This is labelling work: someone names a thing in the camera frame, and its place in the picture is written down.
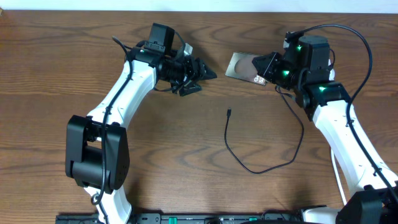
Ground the white socket power cord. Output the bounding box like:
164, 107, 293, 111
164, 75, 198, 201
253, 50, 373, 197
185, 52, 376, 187
330, 147, 348, 206

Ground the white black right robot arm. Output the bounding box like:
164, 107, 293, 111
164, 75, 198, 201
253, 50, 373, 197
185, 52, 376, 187
252, 33, 397, 223

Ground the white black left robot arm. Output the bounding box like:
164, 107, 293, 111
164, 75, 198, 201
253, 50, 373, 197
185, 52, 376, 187
65, 23, 216, 223

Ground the Samsung Galaxy smartphone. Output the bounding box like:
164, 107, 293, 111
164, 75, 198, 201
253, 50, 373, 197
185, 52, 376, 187
225, 52, 267, 86

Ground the white power extension socket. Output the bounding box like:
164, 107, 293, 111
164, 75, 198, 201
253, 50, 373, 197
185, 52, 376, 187
328, 59, 335, 82

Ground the black USB charging cable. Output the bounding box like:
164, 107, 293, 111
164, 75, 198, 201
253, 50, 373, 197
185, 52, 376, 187
224, 85, 305, 175

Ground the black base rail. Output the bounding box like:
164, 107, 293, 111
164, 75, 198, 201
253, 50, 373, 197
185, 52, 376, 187
55, 205, 343, 224

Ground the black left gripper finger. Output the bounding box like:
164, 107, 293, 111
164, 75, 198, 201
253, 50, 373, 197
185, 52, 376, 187
195, 58, 217, 80
178, 83, 202, 96

